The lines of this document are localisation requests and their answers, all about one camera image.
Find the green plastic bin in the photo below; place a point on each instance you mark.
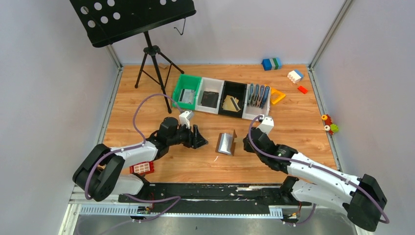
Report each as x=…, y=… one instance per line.
x=186, y=81

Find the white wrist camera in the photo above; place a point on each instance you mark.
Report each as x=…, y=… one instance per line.
x=266, y=124
x=185, y=117

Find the small red toy brick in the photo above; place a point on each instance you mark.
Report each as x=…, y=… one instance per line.
x=302, y=89

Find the white blue toy block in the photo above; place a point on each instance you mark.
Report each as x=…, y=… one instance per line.
x=295, y=76

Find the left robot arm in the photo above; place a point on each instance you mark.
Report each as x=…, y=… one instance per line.
x=99, y=175

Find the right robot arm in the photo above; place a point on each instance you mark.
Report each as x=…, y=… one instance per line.
x=361, y=199

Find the brown leather card holder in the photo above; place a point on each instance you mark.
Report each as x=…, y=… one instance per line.
x=227, y=143

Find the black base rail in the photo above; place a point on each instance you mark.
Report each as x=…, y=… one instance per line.
x=214, y=199

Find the silver cards in green bin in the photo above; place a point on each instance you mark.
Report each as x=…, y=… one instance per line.
x=187, y=96

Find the white plastic bin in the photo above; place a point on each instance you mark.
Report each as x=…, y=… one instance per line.
x=213, y=85

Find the gold cards in black bin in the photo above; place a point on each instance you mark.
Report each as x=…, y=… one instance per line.
x=230, y=103

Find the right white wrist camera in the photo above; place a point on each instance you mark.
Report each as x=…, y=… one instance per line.
x=266, y=124

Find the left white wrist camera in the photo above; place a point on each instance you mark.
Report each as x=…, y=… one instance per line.
x=185, y=117

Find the red green toy car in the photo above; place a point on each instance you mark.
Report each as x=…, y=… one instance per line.
x=329, y=126

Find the black plastic bin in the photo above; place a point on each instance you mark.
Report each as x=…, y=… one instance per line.
x=237, y=90

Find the blue green block stack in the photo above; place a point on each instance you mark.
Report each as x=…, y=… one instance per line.
x=272, y=64

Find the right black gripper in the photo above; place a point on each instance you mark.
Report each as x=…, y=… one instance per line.
x=246, y=147

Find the yellow plastic frame block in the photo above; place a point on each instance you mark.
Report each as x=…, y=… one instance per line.
x=275, y=95

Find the blue card holder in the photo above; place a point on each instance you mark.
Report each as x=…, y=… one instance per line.
x=257, y=95

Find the white bin with holders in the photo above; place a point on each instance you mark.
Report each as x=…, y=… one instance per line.
x=250, y=112

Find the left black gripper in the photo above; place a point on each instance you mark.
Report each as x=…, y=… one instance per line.
x=199, y=140

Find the black music stand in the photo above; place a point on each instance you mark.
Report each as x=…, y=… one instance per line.
x=110, y=21

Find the red white toy brick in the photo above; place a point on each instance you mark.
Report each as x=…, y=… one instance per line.
x=142, y=168

